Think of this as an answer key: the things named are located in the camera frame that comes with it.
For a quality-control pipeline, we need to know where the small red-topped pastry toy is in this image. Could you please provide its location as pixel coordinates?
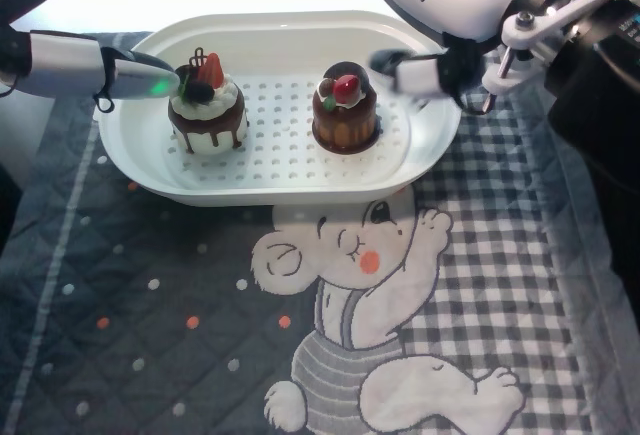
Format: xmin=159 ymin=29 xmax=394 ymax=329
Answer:
xmin=311 ymin=60 xmax=379 ymax=153

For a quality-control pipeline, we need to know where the white oval perforated basket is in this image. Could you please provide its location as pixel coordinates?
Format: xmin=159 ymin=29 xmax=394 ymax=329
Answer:
xmin=98 ymin=10 xmax=463 ymax=208

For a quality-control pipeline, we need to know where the chocolate cupcake toy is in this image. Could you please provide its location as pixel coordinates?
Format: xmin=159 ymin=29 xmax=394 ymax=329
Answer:
xmin=167 ymin=46 xmax=248 ymax=156

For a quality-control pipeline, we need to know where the grey quilt with printed bear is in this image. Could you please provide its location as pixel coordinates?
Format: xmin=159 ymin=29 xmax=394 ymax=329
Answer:
xmin=0 ymin=29 xmax=640 ymax=435

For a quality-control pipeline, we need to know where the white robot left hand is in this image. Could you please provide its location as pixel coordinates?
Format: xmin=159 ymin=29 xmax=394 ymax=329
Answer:
xmin=0 ymin=0 xmax=182 ymax=112

